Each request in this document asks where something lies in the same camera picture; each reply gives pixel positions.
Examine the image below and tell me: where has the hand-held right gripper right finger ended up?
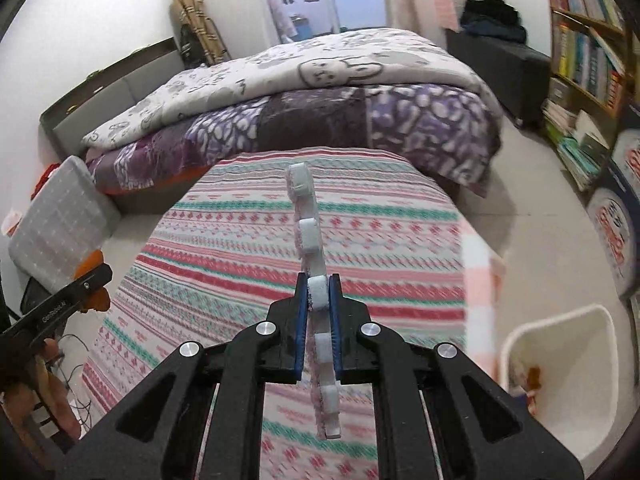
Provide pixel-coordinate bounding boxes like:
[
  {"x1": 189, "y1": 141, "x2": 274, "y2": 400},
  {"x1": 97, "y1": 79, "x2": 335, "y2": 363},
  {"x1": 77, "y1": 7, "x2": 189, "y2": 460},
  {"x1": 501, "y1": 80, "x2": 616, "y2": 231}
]
[{"x1": 327, "y1": 272, "x2": 586, "y2": 480}]

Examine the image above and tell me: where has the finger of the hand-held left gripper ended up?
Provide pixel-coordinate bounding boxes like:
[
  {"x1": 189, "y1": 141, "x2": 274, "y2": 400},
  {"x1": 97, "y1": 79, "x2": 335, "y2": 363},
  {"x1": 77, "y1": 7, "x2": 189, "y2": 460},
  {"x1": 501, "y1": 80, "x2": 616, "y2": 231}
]
[{"x1": 0, "y1": 263, "x2": 114, "y2": 349}]

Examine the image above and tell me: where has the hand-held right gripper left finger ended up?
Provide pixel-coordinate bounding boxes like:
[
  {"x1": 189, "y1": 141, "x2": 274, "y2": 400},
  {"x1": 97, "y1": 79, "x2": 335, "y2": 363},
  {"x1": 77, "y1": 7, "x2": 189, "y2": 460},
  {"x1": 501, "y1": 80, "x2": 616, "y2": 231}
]
[{"x1": 55, "y1": 272, "x2": 308, "y2": 480}]

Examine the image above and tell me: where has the white pill blister pack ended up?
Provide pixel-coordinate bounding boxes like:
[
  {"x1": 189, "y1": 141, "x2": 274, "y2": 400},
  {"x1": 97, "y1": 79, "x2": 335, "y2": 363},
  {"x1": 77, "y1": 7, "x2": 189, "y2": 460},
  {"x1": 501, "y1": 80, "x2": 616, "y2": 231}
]
[{"x1": 285, "y1": 161, "x2": 342, "y2": 439}]

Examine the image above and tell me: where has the white plastic trash bin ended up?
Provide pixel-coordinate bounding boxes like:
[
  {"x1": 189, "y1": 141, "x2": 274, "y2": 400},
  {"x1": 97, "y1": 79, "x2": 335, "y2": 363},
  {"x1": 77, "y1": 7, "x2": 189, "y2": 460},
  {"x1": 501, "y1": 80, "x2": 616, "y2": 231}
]
[{"x1": 500, "y1": 304, "x2": 618, "y2": 456}]

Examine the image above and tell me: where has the person's left hand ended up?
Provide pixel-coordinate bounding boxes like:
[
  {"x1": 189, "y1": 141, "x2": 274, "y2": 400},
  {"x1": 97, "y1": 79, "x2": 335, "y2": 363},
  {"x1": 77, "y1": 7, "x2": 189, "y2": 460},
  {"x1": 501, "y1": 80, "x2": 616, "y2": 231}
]
[{"x1": 35, "y1": 339, "x2": 82, "y2": 440}]

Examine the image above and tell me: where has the grey quilted cushion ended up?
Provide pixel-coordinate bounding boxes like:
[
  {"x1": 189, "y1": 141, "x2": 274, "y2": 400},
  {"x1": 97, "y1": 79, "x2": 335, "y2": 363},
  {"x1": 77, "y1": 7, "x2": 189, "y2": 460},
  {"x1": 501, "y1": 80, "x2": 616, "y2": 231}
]
[{"x1": 7, "y1": 156, "x2": 121, "y2": 291}]

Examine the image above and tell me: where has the striped patterned blanket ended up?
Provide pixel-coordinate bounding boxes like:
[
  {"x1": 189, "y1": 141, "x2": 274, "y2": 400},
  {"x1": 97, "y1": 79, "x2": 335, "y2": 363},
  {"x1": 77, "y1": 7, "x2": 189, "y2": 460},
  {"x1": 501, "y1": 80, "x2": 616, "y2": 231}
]
[{"x1": 82, "y1": 146, "x2": 468, "y2": 480}]

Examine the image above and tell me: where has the red cloth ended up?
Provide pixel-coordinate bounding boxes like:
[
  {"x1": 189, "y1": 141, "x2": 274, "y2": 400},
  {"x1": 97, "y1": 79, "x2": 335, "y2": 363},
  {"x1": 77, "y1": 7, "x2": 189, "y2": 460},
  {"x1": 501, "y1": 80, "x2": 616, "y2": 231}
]
[{"x1": 31, "y1": 162, "x2": 64, "y2": 201}]

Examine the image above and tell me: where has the pink checked sheet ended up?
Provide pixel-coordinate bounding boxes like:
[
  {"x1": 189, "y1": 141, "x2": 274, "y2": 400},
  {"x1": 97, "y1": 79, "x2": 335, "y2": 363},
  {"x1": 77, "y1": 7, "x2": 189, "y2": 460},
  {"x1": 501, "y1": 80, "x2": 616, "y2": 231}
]
[{"x1": 460, "y1": 230, "x2": 507, "y2": 392}]

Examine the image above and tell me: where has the grey bed headboard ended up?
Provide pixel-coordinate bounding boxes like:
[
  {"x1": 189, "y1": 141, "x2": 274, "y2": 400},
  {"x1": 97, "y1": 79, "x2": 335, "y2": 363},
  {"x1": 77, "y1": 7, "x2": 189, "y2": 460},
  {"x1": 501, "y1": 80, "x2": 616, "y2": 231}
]
[{"x1": 39, "y1": 35, "x2": 183, "y2": 162}]

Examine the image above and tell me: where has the purple patterned quilt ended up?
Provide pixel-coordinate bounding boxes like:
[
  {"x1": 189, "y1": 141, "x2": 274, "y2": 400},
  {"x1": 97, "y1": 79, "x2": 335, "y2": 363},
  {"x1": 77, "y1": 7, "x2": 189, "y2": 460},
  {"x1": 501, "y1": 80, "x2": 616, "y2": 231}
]
[{"x1": 85, "y1": 82, "x2": 503, "y2": 199}]

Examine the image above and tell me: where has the grey cartoon print blanket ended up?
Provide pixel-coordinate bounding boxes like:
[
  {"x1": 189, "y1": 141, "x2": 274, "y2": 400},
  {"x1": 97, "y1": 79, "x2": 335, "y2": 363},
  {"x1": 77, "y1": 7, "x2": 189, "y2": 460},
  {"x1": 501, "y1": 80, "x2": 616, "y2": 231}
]
[{"x1": 82, "y1": 27, "x2": 501, "y2": 153}]

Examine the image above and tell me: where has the stack of flat books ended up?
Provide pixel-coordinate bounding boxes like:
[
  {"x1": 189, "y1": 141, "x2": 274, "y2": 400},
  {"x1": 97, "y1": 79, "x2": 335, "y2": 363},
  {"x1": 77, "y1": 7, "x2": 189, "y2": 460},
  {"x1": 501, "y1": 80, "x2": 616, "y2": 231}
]
[{"x1": 542, "y1": 100, "x2": 608, "y2": 192}]

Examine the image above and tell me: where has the blue white water carton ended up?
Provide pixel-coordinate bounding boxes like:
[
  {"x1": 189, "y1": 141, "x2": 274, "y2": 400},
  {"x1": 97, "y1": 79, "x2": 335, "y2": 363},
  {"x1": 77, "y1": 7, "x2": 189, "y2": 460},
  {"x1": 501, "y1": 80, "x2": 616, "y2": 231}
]
[
  {"x1": 607, "y1": 100, "x2": 640, "y2": 196},
  {"x1": 585, "y1": 160, "x2": 640, "y2": 302}
]

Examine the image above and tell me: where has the beige plaid bag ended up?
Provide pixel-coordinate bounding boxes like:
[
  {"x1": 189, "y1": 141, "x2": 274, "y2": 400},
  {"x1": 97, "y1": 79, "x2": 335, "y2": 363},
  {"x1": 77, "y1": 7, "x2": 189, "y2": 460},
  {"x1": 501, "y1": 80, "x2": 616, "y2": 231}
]
[{"x1": 170, "y1": 0, "x2": 231, "y2": 69}]

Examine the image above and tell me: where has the black storage bench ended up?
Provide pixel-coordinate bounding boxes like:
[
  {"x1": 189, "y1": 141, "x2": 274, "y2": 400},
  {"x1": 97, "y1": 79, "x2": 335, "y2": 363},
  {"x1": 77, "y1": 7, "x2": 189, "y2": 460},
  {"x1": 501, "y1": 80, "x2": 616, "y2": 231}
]
[{"x1": 446, "y1": 30, "x2": 553, "y2": 128}]

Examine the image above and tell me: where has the pile of dark clothes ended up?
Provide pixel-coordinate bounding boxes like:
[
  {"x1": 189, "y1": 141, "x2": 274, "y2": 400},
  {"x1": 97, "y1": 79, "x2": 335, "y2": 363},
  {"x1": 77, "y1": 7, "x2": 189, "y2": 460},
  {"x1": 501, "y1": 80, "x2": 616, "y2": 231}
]
[{"x1": 460, "y1": 0, "x2": 528, "y2": 45}]

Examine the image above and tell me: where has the wooden bookshelf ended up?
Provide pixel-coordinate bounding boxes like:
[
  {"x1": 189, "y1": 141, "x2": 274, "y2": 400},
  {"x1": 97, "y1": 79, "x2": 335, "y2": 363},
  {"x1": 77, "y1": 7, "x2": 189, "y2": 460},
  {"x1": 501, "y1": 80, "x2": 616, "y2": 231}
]
[{"x1": 542, "y1": 0, "x2": 640, "y2": 192}]

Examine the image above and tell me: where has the black cable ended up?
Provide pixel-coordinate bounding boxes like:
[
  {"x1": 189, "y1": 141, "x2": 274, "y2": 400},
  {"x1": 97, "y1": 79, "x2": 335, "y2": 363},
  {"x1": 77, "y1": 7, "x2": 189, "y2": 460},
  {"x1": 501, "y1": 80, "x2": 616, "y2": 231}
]
[{"x1": 55, "y1": 332, "x2": 103, "y2": 423}]

